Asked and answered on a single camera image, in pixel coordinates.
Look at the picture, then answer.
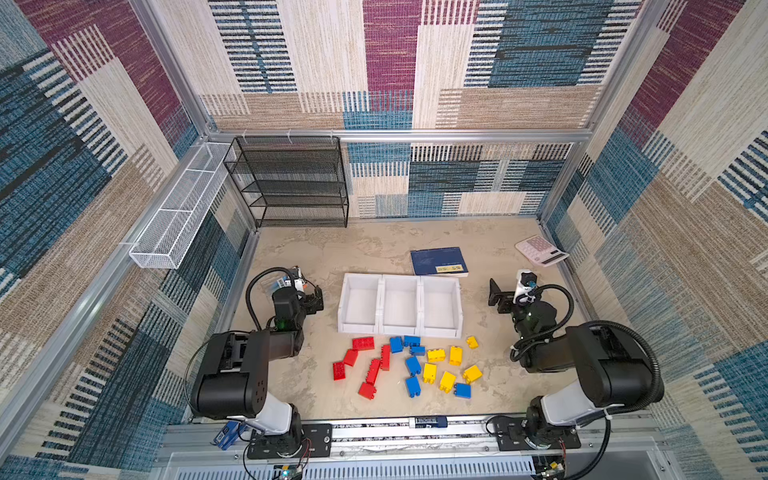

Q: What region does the red small lego brick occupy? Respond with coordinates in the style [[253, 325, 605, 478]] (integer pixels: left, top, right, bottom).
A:
[[343, 349, 359, 367]]

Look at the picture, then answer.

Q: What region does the red long lego brick top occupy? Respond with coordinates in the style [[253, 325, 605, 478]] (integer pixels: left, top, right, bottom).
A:
[[352, 336, 375, 351]]

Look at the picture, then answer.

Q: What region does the red long lego brick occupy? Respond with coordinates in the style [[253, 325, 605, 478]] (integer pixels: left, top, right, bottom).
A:
[[352, 336, 375, 351], [365, 358, 381, 386]]

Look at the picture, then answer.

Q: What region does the yellow long lego brick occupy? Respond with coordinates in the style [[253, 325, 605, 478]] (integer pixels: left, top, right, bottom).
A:
[[427, 349, 447, 363]]

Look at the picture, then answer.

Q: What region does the blue long lego brick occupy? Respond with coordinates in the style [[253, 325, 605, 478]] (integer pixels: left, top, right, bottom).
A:
[[403, 335, 421, 347]]

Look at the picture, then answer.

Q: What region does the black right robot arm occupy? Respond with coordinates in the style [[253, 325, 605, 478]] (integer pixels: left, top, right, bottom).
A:
[[488, 270, 665, 449]]

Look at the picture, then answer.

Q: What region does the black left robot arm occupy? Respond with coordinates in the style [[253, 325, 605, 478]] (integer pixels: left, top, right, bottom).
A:
[[189, 266, 324, 459]]

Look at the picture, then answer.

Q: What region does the pack of coloured markers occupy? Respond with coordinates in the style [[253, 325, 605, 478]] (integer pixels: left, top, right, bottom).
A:
[[267, 275, 295, 294]]

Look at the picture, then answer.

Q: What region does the pink calculator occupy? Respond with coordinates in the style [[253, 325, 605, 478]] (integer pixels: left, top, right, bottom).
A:
[[515, 235, 570, 267]]

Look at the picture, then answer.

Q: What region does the white right bin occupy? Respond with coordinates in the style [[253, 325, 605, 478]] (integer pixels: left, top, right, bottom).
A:
[[419, 276, 463, 339]]

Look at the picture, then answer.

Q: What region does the white bin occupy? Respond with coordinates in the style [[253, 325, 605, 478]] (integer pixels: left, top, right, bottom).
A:
[[337, 273, 384, 335], [380, 275, 419, 336], [419, 276, 463, 339]]

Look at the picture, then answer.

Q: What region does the blue book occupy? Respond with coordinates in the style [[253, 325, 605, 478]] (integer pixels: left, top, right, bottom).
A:
[[410, 247, 469, 277]]

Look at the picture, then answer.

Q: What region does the white left bin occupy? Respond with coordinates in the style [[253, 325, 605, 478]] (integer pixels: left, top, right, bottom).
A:
[[337, 273, 384, 335]]

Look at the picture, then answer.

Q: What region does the white middle bin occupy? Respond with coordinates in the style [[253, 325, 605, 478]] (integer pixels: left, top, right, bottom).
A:
[[380, 275, 419, 336]]

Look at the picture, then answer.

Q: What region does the red lego brick bottom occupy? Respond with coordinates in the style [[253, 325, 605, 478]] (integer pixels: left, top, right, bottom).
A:
[[358, 382, 377, 400]]

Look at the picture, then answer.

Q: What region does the black wire shelf rack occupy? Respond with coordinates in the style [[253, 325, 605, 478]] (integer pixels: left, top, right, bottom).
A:
[[223, 136, 350, 228]]

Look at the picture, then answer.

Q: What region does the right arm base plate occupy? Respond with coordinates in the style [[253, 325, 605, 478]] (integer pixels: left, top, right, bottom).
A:
[[486, 415, 582, 452]]

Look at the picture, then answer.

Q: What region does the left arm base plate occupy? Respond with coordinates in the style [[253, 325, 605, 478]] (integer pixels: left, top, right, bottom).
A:
[[245, 423, 333, 460]]

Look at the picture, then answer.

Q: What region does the white wire mesh basket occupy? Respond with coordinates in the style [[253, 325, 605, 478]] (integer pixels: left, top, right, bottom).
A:
[[129, 143, 229, 270]]

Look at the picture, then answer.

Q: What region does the aluminium front rail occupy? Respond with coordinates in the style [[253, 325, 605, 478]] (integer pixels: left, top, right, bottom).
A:
[[149, 412, 684, 479]]

